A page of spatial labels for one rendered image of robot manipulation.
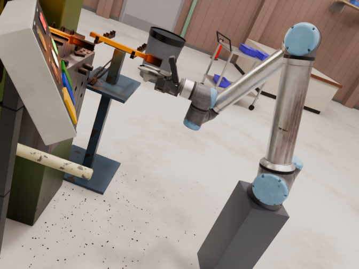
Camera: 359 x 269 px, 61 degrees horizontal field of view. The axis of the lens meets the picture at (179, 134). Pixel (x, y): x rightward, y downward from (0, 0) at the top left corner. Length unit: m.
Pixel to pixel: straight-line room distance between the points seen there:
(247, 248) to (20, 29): 1.44
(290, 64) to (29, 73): 0.90
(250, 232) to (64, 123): 1.14
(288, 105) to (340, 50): 8.39
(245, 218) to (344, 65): 8.56
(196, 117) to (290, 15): 7.43
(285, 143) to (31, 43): 0.97
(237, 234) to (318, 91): 5.64
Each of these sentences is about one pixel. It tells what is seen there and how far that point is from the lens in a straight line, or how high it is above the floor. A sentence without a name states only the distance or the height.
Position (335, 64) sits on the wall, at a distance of 9.69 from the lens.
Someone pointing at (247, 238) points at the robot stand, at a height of 0.41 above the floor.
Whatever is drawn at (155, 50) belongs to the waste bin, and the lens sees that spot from 4.30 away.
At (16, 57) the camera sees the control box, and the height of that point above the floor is 1.13.
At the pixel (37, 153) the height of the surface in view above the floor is 0.64.
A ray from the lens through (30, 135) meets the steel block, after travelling 1.53.
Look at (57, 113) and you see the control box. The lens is 0.78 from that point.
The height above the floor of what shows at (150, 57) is 0.97.
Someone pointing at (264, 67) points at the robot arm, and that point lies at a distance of 1.42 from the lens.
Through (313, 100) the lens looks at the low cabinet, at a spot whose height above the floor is 0.26.
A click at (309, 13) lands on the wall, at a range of 8.91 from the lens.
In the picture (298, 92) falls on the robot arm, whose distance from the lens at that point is 1.26.
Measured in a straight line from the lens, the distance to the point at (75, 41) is 1.46.
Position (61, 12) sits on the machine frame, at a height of 1.04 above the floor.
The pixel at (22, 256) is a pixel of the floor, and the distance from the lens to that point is 1.75.
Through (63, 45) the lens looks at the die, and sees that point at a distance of 1.42.
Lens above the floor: 1.39
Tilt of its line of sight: 25 degrees down
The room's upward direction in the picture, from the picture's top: 23 degrees clockwise
